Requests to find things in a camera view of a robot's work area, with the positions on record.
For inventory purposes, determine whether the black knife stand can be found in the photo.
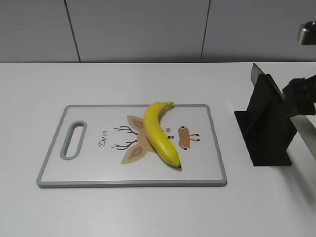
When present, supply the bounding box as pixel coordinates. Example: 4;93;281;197
234;74;297;166

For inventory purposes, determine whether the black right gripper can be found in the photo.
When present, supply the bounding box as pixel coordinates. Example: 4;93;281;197
282;76;316;117

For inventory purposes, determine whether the white grey-rimmed cutting board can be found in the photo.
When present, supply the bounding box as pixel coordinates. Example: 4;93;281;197
37;104;227;188

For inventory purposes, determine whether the cleaver knife with white handle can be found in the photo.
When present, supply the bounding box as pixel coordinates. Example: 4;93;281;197
250;63;316;159

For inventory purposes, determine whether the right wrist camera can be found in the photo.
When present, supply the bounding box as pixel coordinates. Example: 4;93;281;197
297;21;316;45

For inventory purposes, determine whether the yellow plastic banana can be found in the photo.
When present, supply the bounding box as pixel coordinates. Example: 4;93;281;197
143;101;181;169

